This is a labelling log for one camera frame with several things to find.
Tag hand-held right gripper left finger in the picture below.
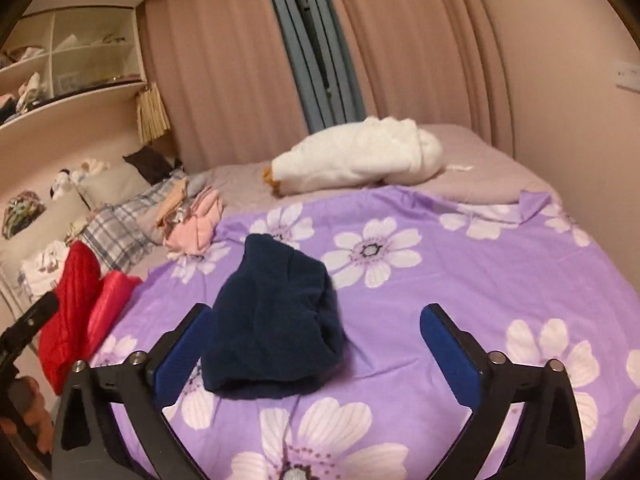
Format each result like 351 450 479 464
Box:
52 302 216 480

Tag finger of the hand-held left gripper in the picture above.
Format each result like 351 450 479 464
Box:
0 291 60 361

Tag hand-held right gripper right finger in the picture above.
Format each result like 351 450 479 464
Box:
420 302 586 480

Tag navy fleece jacket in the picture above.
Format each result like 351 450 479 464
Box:
200 233 348 401

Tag pile of pink clothes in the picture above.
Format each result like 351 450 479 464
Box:
156 180 224 256

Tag bundled pale clothes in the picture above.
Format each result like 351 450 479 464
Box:
15 72 48 111

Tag red knitted sweater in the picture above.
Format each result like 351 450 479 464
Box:
37 240 106 396

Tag white crumpled cloth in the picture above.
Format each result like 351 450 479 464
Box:
22 241 71 296

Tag shiny red garment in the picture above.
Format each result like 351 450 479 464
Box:
82 270 143 356

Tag purple floral blanket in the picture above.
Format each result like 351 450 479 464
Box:
87 185 640 480

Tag beige pillow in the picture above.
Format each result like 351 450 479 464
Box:
0 190 93 281
77 162 151 209

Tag multicoloured patterned cloth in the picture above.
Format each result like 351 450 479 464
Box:
2 190 47 239

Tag grey plaid cloth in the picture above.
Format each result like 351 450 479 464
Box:
80 170 188 273

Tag cream plush toy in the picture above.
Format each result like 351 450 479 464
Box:
70 158 111 184

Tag grey bed sheet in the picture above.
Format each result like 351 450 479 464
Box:
125 124 556 281

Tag white fluffy garment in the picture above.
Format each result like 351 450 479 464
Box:
263 116 445 197

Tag yellow fringed cloth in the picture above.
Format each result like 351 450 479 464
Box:
136 82 172 145

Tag pink curtain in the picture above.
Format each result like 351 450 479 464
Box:
137 0 311 171
320 0 516 161

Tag blue-grey curtain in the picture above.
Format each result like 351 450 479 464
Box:
260 0 366 133

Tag white wall shelf unit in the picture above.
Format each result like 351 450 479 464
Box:
0 5 148 133

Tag white wall power strip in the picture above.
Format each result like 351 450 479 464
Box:
616 61 640 92

